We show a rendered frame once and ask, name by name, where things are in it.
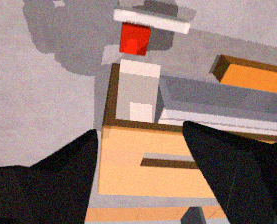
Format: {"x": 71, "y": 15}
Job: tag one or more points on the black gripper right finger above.
{"x": 241, "y": 172}

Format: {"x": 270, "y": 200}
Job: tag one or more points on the red cube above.
{"x": 134, "y": 38}

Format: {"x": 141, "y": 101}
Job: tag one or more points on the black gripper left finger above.
{"x": 56, "y": 190}

